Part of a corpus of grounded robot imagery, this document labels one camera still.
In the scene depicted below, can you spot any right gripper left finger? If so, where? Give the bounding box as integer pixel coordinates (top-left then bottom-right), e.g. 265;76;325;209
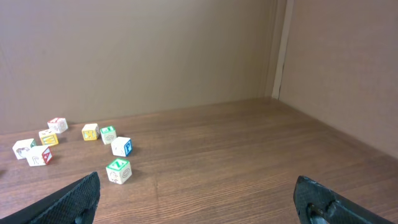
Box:
1;172;100;224

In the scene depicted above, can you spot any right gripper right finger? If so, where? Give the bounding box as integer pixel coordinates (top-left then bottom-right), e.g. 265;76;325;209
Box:
293;175;393;224

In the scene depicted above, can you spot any green Z wooden block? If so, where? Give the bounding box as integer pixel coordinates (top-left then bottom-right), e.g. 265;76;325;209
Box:
106;158;132;184

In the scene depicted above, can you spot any red N wooden block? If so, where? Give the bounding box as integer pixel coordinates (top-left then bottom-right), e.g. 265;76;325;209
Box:
25;145;53;167

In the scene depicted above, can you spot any yellow picture wooden block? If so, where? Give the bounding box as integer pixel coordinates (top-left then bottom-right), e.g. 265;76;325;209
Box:
39;129;58;146

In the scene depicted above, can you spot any yellow plain wooden block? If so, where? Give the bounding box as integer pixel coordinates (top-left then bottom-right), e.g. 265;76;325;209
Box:
81;123;100;141

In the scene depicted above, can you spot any blue P wooden block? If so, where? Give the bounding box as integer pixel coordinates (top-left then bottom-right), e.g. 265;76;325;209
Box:
111;137;133;157

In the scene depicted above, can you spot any green letter wooden block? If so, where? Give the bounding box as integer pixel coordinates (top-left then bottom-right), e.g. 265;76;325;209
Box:
99;126;117;144

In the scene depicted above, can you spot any plain white wooden block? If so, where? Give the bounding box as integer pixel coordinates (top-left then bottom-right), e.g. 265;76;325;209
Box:
12;138;36;160

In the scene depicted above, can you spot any red X wooden block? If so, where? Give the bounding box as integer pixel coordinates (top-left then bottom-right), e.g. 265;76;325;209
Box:
47;118;68;134

